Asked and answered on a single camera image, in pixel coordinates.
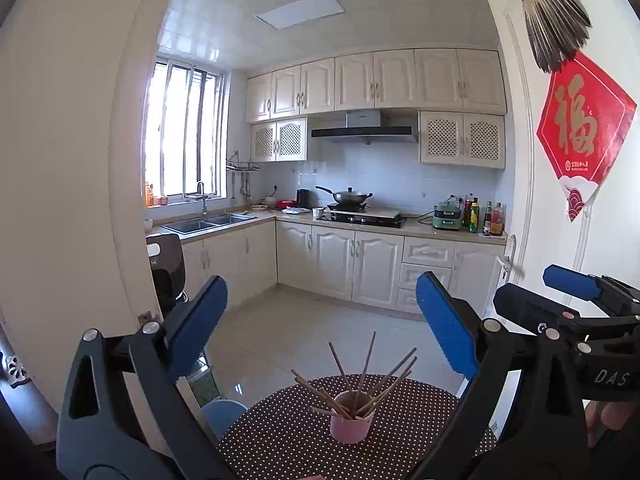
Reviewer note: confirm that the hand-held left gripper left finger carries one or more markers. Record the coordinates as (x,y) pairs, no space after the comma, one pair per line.
(197,330)

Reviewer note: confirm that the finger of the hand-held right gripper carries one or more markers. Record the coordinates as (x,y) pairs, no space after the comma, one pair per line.
(525,307)
(570,281)

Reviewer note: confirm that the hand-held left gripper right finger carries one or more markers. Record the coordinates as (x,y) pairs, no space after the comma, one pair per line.
(450,330)

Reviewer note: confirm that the bunch of wooden chopsticks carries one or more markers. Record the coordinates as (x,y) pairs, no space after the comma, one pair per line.
(366,364)

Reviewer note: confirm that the pink cup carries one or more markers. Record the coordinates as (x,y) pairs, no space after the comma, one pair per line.
(350,430)

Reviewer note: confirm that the person's right hand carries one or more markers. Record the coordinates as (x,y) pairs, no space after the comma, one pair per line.
(607,417)

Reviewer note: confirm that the white panel door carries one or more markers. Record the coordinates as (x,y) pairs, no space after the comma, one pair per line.
(550,240)

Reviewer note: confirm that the metal door strike plate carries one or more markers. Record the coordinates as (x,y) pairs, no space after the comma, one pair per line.
(150,316)

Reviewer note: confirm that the cream cabinet drawer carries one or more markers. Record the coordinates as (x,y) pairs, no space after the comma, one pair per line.
(407,301)
(427,252)
(422,278)

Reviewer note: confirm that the green patterned mat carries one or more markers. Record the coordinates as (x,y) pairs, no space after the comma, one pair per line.
(205,387)

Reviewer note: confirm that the dark brown air fryer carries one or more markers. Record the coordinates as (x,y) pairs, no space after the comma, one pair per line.
(167,260)

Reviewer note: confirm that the blue round stool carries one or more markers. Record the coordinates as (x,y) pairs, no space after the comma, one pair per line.
(225,415)

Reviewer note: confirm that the red sauce bottle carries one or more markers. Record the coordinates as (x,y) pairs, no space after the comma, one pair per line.
(497,221)

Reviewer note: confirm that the dark sauce bottle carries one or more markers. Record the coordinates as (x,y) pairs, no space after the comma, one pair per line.
(487,220)

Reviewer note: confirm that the beige kitchen countertop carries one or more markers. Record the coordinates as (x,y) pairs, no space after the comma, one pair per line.
(419,230)

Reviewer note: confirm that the stainless steel double sink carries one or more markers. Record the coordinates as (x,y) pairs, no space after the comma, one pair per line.
(210,222)

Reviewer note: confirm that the green electric cooker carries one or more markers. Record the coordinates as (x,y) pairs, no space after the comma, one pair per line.
(446,217)

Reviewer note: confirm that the brown condiment bottle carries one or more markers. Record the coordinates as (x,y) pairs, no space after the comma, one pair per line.
(467,210)

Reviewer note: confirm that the chrome faucet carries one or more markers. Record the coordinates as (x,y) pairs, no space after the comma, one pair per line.
(202,197)

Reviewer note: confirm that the brown polka dot tablecloth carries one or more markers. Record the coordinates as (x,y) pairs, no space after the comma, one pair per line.
(280,435)

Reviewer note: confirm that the black gas stove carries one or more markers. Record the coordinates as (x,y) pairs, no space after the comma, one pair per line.
(362,218)

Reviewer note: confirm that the orange bottle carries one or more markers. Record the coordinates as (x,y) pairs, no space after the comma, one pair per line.
(149,195)

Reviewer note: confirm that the hanging kitchen utensil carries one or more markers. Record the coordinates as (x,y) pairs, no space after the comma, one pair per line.
(243,183)
(233,186)

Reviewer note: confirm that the red food container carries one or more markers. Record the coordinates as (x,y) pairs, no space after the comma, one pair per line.
(286,204)

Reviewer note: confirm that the red diamond paper decoration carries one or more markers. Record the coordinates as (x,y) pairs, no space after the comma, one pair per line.
(582,125)

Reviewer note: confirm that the wok with lid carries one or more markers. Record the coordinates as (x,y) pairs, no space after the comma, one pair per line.
(350,196)

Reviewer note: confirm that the white mug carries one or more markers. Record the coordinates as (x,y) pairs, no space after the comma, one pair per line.
(318,213)

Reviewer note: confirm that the black kettle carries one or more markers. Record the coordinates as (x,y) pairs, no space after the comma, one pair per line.
(303,199)

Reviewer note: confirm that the cream lattice door cabinet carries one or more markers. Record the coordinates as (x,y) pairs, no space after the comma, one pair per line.
(462,140)
(278,140)

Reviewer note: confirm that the barred sliding window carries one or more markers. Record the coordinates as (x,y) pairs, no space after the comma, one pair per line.
(185,130)

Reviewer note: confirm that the steel range hood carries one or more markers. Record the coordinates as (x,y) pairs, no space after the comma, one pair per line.
(364,131)

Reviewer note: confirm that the row of cream upper cabinets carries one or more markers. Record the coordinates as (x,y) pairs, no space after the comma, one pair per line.
(375,82)

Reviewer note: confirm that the brown feather fan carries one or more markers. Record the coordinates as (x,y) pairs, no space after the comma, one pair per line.
(555,15)

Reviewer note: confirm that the ceiling light panel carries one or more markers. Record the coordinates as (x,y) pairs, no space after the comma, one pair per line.
(300,9)

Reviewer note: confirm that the metal wall rack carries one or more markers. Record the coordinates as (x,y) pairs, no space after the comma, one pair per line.
(242,164)

